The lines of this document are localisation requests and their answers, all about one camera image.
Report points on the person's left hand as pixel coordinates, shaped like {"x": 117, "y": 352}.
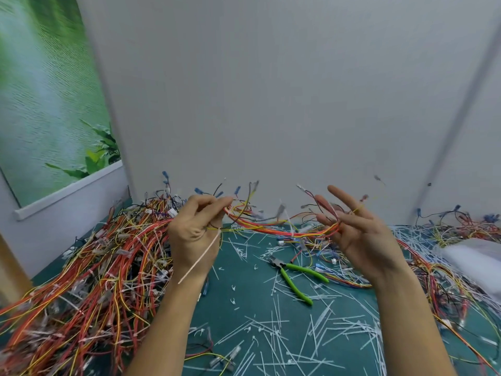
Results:
{"x": 188, "y": 238}

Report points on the person's right hand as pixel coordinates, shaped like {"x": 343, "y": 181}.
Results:
{"x": 368, "y": 246}

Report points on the person's right middle finger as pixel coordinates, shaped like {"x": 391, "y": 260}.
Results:
{"x": 327, "y": 207}

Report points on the person's right thumb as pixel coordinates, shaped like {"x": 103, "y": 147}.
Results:
{"x": 358, "y": 219}

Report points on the person's left thumb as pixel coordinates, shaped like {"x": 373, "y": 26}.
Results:
{"x": 217, "y": 210}

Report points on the person's left forearm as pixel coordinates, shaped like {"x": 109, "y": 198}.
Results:
{"x": 168, "y": 328}

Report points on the person's right forearm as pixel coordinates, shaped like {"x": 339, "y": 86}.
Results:
{"x": 411, "y": 328}

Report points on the white plastic bag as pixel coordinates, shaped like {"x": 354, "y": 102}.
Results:
{"x": 473, "y": 258}

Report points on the brown wooden furniture edge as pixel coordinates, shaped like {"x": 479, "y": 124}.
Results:
{"x": 11, "y": 274}

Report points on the white poster bottom rail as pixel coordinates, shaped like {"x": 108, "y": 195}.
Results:
{"x": 66, "y": 189}

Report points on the green landscape wall poster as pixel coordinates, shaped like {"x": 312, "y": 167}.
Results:
{"x": 47, "y": 93}

